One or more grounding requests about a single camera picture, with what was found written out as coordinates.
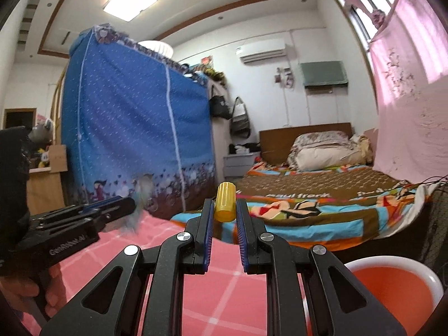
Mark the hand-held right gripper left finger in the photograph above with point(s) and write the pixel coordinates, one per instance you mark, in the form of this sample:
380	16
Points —
206	238

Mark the blue dotted fabric wardrobe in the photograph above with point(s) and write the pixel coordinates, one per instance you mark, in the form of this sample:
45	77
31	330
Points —
133	119

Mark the grey cloth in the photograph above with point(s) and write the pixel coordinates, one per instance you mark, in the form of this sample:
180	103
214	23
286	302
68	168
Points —
141	196

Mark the small wall ornaments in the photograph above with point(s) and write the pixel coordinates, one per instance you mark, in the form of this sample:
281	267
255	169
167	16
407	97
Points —
284	77

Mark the white nightstand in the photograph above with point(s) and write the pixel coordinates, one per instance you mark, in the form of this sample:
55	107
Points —
239	166

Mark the pink checked bedsheet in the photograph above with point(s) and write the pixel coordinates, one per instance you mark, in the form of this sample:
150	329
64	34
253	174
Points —
224	297

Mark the dark wooden door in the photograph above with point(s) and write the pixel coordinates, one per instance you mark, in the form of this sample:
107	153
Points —
19	117

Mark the wooden arched frame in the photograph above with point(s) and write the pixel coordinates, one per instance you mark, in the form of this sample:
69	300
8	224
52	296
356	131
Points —
57	105

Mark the pink floral hanging sheet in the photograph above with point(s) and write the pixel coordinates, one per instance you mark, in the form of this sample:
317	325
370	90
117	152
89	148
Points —
413	94

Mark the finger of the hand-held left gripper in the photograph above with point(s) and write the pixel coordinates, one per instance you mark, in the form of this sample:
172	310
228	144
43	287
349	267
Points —
117	210
101	203

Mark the colourful patterned quilt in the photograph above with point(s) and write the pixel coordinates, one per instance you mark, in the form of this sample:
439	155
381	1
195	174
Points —
315	213

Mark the white air conditioner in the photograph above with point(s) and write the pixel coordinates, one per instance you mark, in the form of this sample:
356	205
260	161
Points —
260	50

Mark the decorations atop wardrobe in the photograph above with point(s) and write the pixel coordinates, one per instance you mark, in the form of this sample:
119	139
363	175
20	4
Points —
206	70

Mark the person's left hand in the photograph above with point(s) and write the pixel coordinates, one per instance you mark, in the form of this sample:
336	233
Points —
56	290

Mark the black shoulder bag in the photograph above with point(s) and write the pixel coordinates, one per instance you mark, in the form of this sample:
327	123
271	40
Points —
219	106

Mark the orange bucket with white rim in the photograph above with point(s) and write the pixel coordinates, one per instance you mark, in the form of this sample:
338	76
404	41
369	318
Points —
392	287

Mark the black mesh basket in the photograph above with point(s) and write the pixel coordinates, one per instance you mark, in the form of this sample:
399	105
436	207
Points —
435	224

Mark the black clutter on nightstand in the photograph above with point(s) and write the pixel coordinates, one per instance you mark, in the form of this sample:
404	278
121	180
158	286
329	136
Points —
245	148

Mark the yellow plastic cylinder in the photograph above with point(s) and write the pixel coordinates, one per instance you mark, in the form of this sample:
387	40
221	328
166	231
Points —
225	203

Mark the grey-green covered wall box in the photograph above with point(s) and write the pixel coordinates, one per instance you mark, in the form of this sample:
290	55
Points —
323	73

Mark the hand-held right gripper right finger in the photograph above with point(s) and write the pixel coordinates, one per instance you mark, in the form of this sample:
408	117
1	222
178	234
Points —
242	238

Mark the grey plush toy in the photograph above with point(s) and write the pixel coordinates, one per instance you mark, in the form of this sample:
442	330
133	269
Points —
42	131

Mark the folded floral duvet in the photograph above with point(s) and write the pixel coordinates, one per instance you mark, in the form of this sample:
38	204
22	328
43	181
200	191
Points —
325	154

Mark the wooden cabinet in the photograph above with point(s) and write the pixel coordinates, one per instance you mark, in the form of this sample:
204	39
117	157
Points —
45	189

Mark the brown wooden headboard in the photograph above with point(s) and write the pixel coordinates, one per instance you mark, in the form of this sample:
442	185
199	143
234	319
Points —
276	143

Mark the barred window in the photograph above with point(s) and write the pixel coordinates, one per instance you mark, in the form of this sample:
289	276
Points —
371	3

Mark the grey tote bag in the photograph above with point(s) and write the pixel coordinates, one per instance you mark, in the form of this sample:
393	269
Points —
240	119

